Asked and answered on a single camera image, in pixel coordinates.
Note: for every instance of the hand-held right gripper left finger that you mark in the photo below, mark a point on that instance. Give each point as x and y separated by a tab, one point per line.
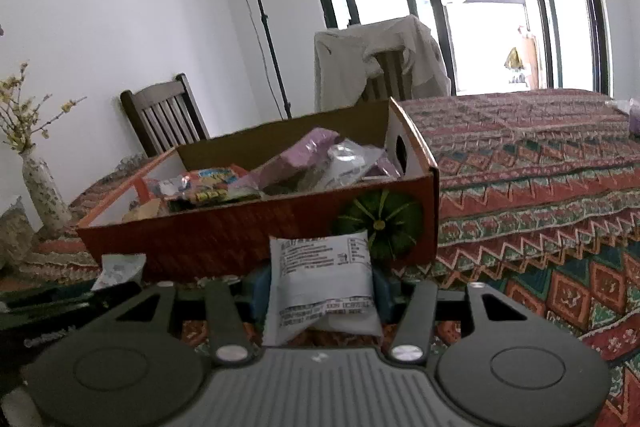
262	297

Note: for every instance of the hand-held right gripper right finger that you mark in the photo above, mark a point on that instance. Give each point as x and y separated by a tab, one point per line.
382	297

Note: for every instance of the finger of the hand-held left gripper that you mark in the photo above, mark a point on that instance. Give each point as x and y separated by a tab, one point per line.
117	294

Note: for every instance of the white printed snack packet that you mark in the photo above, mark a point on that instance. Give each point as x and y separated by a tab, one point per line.
120	269
320	287

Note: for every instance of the orange cardboard box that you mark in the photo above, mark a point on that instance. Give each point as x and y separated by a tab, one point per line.
250	227

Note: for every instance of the large red snack bag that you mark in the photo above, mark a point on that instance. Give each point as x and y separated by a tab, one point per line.
210	187

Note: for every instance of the floral ceramic vase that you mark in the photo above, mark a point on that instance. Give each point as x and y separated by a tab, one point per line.
47	197

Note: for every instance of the clear plastic snack packet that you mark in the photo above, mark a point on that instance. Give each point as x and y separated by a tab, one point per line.
345	162

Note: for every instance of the dark wooden chair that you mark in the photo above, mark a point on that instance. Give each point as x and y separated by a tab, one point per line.
165	117

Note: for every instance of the yellow flower branches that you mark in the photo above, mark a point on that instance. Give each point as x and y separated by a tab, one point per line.
22	117

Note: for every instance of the wooden chair under jacket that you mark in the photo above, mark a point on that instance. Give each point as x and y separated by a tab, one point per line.
392	77

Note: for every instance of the beige jacket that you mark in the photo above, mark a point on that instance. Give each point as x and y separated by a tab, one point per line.
340	67

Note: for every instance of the yellow balcony object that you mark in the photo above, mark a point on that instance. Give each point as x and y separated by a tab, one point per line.
512	58

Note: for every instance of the wooden balcony board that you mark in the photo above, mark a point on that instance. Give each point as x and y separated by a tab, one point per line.
529	62

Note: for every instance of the black lamp stand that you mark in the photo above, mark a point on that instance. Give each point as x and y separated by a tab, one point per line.
265	17

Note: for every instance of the black sliding door frame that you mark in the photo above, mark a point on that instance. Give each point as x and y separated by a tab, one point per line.
590	7

